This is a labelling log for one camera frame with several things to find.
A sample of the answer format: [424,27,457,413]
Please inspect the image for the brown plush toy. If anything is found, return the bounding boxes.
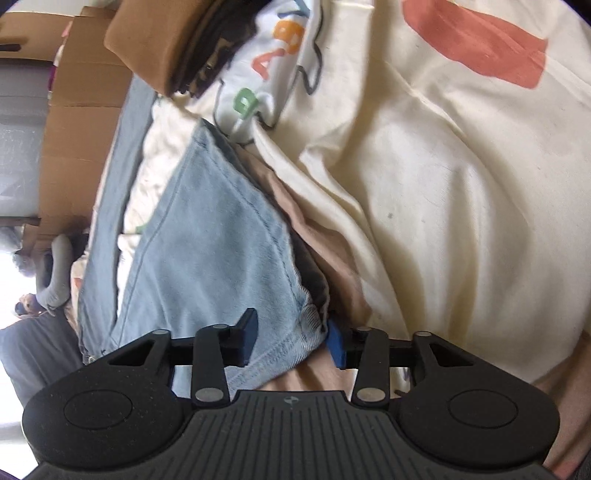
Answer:
[14,293,43,320]

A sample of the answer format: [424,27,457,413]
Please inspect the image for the grey plush neck pillow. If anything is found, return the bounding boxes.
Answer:
[36,233,75,318]

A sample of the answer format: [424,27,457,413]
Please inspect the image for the light blue denim pants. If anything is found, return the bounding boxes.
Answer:
[76,76,332,398]

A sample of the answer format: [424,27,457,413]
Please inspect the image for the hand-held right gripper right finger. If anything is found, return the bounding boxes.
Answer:
[325,320,476,408]

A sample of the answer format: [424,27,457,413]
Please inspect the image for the white plastic-wrapped pillow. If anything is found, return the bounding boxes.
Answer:
[0,217,51,329]

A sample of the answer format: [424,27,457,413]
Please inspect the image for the dark patterned garment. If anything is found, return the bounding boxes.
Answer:
[174,0,274,96]

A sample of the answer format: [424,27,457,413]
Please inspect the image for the dark grey garment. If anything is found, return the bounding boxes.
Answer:
[0,314,87,410]

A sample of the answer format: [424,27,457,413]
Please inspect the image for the plastic-wrapped grey mattress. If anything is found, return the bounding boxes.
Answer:
[0,60,52,228]

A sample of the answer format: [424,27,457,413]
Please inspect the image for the cream printed bedsheet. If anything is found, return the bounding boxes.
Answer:
[69,0,591,480]

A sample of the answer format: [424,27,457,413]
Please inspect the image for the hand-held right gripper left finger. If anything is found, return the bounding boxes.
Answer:
[107,308,260,408]

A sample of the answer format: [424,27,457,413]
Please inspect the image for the brown cardboard sheet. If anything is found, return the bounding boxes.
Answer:
[0,7,136,251]

